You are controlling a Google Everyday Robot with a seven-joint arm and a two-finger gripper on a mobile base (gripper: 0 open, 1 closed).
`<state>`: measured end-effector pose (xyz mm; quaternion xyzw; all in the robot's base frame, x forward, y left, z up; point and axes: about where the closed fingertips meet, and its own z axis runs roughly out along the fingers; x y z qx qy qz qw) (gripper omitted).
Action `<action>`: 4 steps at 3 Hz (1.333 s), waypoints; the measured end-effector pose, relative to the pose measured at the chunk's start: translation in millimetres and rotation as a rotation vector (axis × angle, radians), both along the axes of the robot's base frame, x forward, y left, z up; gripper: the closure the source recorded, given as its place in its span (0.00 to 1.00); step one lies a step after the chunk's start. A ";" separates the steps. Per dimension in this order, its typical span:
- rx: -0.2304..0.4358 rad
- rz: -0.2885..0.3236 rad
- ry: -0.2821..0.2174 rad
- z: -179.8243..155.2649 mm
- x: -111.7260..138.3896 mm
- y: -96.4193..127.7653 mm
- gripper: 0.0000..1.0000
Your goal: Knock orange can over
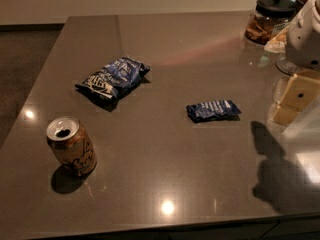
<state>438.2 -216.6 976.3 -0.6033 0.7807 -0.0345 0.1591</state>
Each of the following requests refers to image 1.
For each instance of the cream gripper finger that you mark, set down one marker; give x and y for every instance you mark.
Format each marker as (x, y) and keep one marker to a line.
(300, 91)

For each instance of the orange soda can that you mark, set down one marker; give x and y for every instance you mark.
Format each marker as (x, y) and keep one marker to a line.
(71, 145)

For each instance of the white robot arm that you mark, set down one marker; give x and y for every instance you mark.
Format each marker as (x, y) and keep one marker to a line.
(301, 61)

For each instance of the glass jar with black lid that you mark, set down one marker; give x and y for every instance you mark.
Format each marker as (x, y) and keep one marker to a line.
(268, 18)

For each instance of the small blue snack packet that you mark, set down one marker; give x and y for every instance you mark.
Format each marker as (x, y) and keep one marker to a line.
(212, 110)

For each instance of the large blue chip bag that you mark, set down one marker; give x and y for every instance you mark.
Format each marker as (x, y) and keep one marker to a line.
(116, 78)

